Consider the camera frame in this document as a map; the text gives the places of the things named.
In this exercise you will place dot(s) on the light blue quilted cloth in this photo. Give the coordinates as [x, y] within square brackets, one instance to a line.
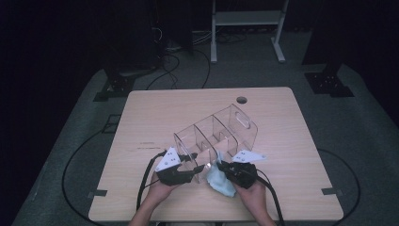
[219, 183]

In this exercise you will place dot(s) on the clear plastic divided organizer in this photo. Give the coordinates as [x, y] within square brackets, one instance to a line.
[219, 132]

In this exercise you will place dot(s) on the white metal stand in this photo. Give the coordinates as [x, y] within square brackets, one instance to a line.
[247, 17]

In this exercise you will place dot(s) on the grey tape strip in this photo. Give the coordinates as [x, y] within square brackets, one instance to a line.
[98, 193]
[331, 190]

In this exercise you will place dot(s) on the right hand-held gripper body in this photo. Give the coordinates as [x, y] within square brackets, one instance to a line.
[243, 174]

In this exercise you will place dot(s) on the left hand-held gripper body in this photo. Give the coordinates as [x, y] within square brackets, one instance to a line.
[169, 175]

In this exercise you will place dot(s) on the person's right hand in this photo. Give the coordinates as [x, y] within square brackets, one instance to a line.
[254, 201]

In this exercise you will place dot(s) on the black stand base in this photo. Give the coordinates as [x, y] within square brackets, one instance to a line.
[329, 83]
[116, 88]

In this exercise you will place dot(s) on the person's left hand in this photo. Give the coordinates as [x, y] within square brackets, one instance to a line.
[160, 191]

